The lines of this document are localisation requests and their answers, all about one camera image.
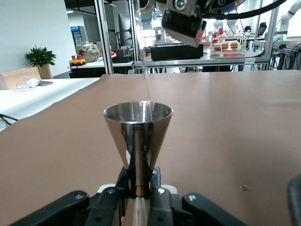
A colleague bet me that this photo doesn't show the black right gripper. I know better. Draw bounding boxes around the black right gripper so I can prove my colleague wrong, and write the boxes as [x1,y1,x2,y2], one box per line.
[156,0,212,18]

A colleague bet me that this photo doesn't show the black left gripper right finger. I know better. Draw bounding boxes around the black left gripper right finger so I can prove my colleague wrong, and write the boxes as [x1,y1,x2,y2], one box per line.
[148,166,247,226]

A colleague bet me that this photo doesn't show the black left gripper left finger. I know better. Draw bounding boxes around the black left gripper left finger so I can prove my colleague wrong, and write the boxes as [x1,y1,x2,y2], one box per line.
[10,166,131,226]

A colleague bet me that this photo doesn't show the steel double jigger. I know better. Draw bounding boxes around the steel double jigger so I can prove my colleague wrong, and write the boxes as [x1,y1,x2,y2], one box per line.
[103,100,174,226]

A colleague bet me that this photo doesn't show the red drink cans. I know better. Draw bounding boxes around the red drink cans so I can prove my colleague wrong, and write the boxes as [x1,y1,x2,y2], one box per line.
[212,27,224,44]

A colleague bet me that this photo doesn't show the black equipment box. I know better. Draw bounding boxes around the black equipment box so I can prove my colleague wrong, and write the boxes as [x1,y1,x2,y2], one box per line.
[150,43,204,61]

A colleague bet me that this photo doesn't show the black monitor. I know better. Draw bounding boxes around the black monitor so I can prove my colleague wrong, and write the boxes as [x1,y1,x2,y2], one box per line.
[118,13,132,48]

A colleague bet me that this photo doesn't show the white rack with bread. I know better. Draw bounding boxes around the white rack with bread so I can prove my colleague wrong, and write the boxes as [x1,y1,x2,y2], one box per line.
[211,34,247,57]

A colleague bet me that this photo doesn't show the black office chair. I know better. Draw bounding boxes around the black office chair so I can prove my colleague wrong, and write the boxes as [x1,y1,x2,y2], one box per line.
[257,22,268,38]

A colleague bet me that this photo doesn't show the brown table mat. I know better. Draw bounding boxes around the brown table mat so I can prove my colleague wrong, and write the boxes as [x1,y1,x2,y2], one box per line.
[0,70,301,226]

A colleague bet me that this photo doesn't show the beige cloth bag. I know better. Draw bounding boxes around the beige cloth bag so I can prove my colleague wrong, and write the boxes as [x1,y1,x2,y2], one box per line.
[79,46,101,63]

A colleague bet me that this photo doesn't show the blue display fridge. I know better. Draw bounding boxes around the blue display fridge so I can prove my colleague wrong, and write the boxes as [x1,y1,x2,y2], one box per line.
[70,25,89,47]

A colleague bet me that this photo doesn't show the yellow box with red buttons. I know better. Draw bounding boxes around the yellow box with red buttons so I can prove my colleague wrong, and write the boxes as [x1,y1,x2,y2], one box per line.
[69,55,87,67]

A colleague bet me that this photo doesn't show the green potted plant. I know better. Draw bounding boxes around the green potted plant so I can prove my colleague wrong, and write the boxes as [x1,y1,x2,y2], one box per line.
[25,45,57,80]

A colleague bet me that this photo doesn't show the light wooden box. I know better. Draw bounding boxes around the light wooden box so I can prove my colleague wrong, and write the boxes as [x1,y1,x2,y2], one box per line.
[0,67,40,90]

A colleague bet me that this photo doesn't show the aluminium table frame rail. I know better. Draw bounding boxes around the aluminium table frame rail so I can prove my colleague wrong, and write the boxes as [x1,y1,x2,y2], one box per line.
[134,57,270,70]

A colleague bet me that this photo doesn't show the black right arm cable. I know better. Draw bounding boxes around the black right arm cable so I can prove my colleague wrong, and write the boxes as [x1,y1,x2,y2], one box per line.
[206,0,287,21]

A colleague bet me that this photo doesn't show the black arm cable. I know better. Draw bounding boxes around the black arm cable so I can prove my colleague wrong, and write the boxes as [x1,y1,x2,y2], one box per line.
[206,0,287,21]
[288,173,301,226]

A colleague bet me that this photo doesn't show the aluminium frame post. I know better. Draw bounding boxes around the aluminium frame post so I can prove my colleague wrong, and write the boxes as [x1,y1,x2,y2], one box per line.
[94,0,115,75]

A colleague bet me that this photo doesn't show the black cable on white table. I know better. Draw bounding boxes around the black cable on white table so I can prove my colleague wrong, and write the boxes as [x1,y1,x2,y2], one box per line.
[0,113,19,125]

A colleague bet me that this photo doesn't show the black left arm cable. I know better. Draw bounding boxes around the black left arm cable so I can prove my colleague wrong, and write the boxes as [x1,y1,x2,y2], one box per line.
[288,173,301,226]

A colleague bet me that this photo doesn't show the white charger with cable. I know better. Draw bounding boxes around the white charger with cable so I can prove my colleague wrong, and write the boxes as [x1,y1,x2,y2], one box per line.
[12,75,40,92]

